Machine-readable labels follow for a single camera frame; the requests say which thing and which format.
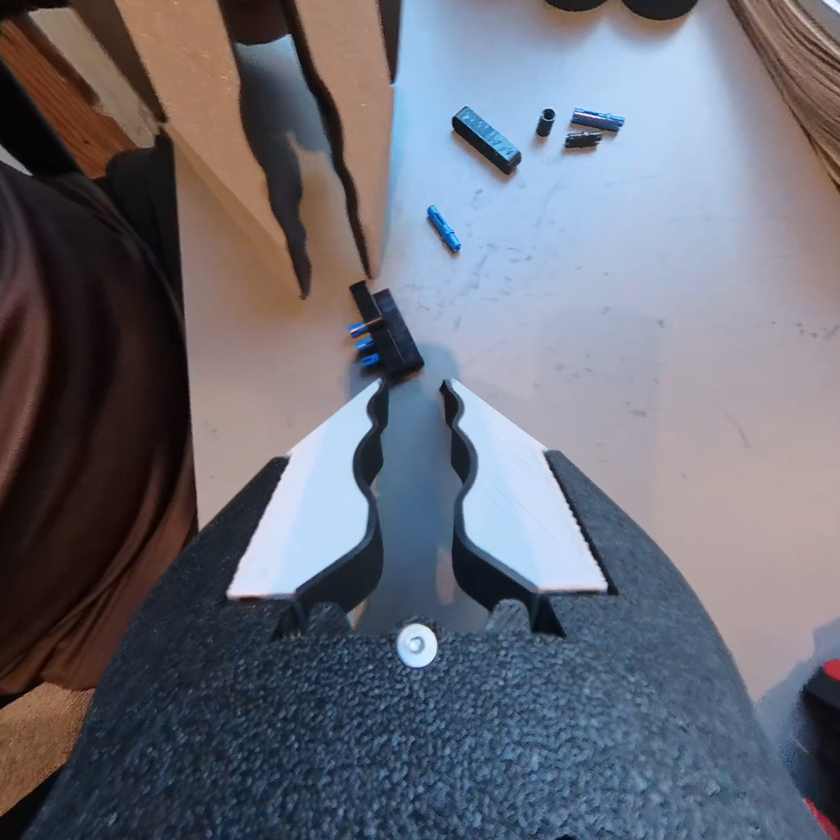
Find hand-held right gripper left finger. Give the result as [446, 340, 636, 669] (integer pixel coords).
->
[226, 378, 390, 616]

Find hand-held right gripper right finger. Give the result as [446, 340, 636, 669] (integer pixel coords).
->
[440, 379, 611, 606]

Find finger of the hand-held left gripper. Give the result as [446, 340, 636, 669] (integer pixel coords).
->
[281, 0, 396, 281]
[113, 0, 314, 301]

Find short black brick beam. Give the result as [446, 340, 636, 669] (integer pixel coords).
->
[375, 322, 411, 383]

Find small black brick beam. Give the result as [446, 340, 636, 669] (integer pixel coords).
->
[349, 280, 385, 330]

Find long black brick beam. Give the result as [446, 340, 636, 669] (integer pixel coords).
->
[373, 287, 426, 383]

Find white desk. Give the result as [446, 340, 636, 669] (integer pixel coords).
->
[174, 0, 840, 703]

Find person's black trousers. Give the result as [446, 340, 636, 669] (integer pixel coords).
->
[105, 134, 186, 309]

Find black brick beam with holes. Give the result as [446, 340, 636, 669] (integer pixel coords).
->
[451, 105, 523, 175]

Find person's brown sweater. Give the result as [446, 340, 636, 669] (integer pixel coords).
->
[0, 161, 198, 697]

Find red white blue toy car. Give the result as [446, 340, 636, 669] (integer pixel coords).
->
[799, 658, 840, 840]

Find open instruction booklet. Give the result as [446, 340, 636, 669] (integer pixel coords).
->
[727, 0, 840, 189]

